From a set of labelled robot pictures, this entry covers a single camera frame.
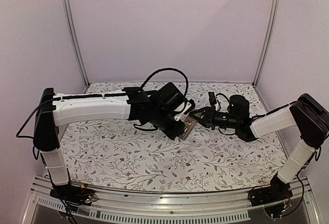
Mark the right aluminium frame post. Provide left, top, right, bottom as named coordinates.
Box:
left=252, top=0, right=280, bottom=88

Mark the black camera cable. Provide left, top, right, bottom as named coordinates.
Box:
left=214, top=92, right=237, bottom=136
left=140, top=67, right=189, bottom=99

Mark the floral patterned table mat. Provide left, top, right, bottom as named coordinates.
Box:
left=50, top=80, right=293, bottom=193

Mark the left aluminium frame post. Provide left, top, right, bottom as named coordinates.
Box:
left=62, top=0, right=90, bottom=87

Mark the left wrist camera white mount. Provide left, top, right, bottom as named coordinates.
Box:
left=173, top=100, right=195, bottom=121

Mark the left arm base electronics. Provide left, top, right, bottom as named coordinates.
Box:
left=50, top=182, right=98, bottom=206

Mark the aluminium frame post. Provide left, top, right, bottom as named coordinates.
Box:
left=252, top=0, right=280, bottom=88
left=62, top=0, right=90, bottom=87

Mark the front aluminium rail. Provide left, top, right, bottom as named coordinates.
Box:
left=21, top=176, right=321, bottom=223

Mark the grey white remote control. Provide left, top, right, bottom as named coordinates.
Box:
left=178, top=115, right=197, bottom=140

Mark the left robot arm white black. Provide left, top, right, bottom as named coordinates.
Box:
left=30, top=82, right=193, bottom=200

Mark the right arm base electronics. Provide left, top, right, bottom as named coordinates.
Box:
left=248, top=183, right=293, bottom=219

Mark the left black camera cable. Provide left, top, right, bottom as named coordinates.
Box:
left=140, top=67, right=189, bottom=99

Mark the right black camera cable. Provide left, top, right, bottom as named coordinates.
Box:
left=214, top=92, right=237, bottom=136

